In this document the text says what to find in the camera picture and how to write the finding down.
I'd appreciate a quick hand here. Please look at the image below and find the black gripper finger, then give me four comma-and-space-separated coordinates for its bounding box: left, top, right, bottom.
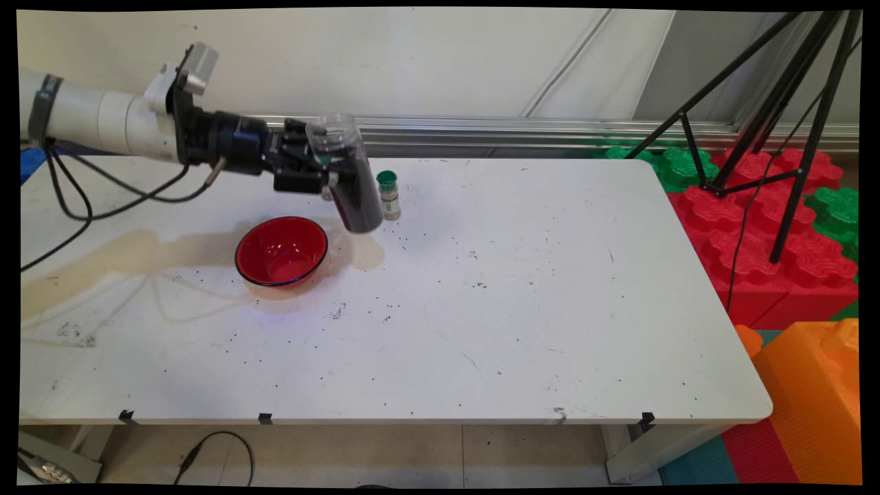
283, 118, 327, 149
274, 148, 339, 195

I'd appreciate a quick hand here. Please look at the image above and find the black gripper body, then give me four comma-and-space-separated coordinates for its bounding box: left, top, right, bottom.
195, 110, 293, 181

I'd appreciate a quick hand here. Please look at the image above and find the clear jar of black beads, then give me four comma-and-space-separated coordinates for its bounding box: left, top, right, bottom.
305, 113, 384, 234

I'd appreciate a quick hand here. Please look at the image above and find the red bowl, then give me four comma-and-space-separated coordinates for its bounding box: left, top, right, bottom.
234, 216, 329, 288

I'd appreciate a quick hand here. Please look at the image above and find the beige table leg beam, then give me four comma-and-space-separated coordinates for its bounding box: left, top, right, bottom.
17, 430, 104, 484

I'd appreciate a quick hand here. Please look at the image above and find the electronics box with connectors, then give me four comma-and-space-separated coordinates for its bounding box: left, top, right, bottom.
17, 447, 75, 485

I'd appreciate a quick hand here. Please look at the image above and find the white table leg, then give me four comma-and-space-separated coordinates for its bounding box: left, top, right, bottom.
604, 422, 731, 485

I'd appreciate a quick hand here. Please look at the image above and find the teal floor mat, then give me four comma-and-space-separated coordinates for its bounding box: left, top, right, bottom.
659, 434, 742, 486

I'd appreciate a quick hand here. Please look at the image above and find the black tripod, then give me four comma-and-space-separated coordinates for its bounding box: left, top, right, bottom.
624, 10, 864, 265

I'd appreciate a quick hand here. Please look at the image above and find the red floor mat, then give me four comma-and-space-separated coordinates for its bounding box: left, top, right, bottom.
720, 418, 802, 485

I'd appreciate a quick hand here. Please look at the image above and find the large orange foam block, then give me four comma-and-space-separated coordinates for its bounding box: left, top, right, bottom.
751, 318, 862, 485

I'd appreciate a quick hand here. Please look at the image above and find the black arm cable with plug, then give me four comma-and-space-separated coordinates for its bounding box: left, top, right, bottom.
52, 148, 228, 204

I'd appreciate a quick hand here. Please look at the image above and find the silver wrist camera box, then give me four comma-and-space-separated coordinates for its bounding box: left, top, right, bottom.
177, 41, 219, 96

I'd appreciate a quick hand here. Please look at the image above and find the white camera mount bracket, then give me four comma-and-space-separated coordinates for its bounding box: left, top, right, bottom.
143, 63, 179, 115

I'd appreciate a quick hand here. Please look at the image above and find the aluminium wall rail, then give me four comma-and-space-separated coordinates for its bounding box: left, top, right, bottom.
234, 112, 860, 159

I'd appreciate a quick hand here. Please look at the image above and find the grey cable strap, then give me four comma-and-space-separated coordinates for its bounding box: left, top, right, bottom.
27, 74, 64, 146

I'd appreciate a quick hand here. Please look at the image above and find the black floor cable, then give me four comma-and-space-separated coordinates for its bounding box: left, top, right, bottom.
172, 431, 255, 486

